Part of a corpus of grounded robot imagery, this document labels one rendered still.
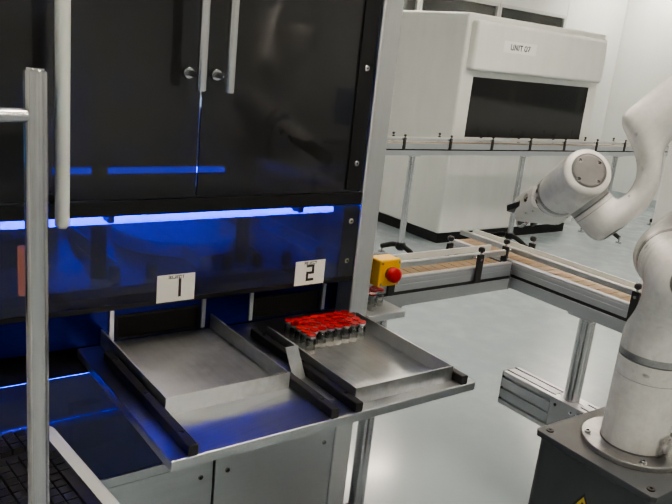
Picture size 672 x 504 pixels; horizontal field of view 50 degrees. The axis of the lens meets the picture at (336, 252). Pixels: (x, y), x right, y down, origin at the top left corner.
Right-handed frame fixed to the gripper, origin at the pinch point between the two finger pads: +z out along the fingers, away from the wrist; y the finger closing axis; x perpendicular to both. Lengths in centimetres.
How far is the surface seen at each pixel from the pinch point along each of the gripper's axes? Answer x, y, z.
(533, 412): -40, 33, 91
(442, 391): -37.9, -15.5, 4.4
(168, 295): -23, -74, 6
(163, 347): -34, -75, 12
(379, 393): -39.6, -29.4, -1.9
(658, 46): 439, 382, 681
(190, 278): -19, -70, 7
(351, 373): -36, -34, 8
